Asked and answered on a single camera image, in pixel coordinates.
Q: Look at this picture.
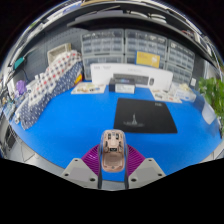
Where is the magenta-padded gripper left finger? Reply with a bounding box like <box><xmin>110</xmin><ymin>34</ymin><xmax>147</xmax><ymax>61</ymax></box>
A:
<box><xmin>60</xmin><ymin>143</ymin><xmax>104</xmax><ymax>190</ymax></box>

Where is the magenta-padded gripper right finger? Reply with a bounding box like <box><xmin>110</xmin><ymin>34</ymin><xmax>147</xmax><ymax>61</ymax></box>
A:
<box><xmin>123</xmin><ymin>143</ymin><xmax>167</xmax><ymax>190</ymax></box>

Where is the pink transparent computer mouse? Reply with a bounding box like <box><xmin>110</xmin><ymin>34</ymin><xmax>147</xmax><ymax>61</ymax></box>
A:
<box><xmin>100</xmin><ymin>129</ymin><xmax>127</xmax><ymax>173</ymax></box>

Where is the black mouse pad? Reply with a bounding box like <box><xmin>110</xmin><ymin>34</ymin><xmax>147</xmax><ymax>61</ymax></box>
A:
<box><xmin>113</xmin><ymin>97</ymin><xmax>178</xmax><ymax>135</ymax></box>

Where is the colourful sticker sheet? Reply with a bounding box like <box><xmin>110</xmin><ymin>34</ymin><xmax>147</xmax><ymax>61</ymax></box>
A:
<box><xmin>149</xmin><ymin>89</ymin><xmax>183</xmax><ymax>104</ymax></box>
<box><xmin>70</xmin><ymin>82</ymin><xmax>107</xmax><ymax>95</ymax></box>

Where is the navy polka-dot cloth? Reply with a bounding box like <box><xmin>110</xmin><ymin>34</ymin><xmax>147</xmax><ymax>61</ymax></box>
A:
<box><xmin>16</xmin><ymin>61</ymin><xmax>84</xmax><ymax>130</ymax></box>

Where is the dark blue small box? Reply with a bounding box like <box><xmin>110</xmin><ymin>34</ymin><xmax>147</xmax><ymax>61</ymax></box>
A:
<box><xmin>108</xmin><ymin>77</ymin><xmax>136</xmax><ymax>95</ymax></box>

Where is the small yellow object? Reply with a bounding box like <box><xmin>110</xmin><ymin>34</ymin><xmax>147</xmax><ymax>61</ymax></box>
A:
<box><xmin>74</xmin><ymin>73</ymin><xmax>83</xmax><ymax>85</ymax></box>

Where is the white keyboard packaging box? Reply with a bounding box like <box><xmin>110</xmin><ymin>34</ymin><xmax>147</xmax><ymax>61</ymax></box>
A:
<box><xmin>90</xmin><ymin>63</ymin><xmax>174</xmax><ymax>91</ymax></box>

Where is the red blue checkered cloth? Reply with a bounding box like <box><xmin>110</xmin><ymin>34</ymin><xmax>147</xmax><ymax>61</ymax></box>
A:
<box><xmin>28</xmin><ymin>49</ymin><xmax>83</xmax><ymax>111</ymax></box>

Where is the purple object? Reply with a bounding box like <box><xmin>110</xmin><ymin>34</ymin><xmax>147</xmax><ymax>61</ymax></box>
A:
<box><xmin>15</xmin><ymin>79</ymin><xmax>27</xmax><ymax>96</ymax></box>

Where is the potted green plant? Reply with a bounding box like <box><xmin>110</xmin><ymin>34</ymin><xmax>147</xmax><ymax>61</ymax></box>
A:
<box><xmin>198</xmin><ymin>77</ymin><xmax>224</xmax><ymax>134</ymax></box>

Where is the yellow sign card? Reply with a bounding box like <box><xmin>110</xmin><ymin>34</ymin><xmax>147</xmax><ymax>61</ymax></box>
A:
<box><xmin>135</xmin><ymin>50</ymin><xmax>161</xmax><ymax>69</ymax></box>

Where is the grey drawer cabinet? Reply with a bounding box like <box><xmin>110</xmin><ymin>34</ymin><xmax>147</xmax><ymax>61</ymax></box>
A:
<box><xmin>124</xmin><ymin>29</ymin><xmax>168</xmax><ymax>69</ymax></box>
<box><xmin>165</xmin><ymin>39</ymin><xmax>196</xmax><ymax>84</ymax></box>
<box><xmin>80</xmin><ymin>29</ymin><xmax>125</xmax><ymax>81</ymax></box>

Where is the white wire basket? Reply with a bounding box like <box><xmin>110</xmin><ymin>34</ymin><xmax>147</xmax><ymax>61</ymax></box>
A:
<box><xmin>46</xmin><ymin>43</ymin><xmax>73</xmax><ymax>64</ymax></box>

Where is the wall shelf unit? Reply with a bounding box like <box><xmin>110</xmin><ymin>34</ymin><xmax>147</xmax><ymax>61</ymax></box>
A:
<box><xmin>16</xmin><ymin>0</ymin><xmax>221</xmax><ymax>64</ymax></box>

